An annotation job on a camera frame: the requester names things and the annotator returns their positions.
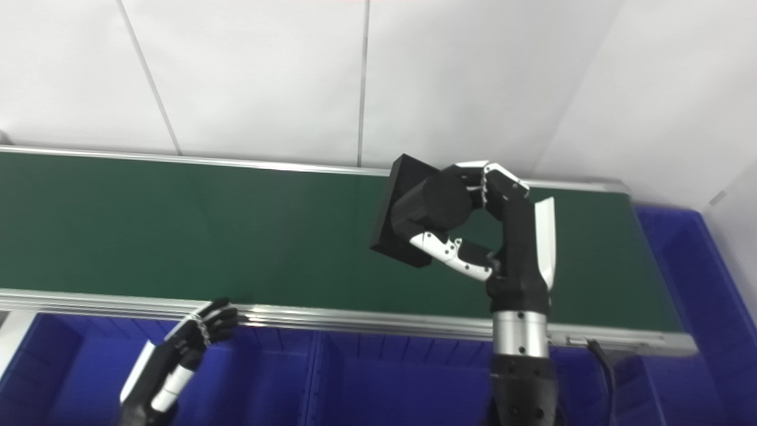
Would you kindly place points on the green conveyor belt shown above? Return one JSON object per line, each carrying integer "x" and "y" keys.
{"x": 355, "y": 319}
{"x": 207, "y": 231}

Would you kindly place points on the blue plastic bin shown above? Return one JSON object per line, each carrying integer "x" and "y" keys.
{"x": 402, "y": 384}
{"x": 254, "y": 378}
{"x": 692, "y": 296}

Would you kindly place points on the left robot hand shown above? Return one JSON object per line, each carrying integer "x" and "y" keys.
{"x": 159, "y": 370}

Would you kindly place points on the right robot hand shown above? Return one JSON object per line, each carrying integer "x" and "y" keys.
{"x": 520, "y": 248}

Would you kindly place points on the black cylinder-on-block part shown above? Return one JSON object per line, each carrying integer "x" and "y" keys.
{"x": 426, "y": 204}

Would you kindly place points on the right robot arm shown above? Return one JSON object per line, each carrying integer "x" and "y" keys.
{"x": 520, "y": 367}

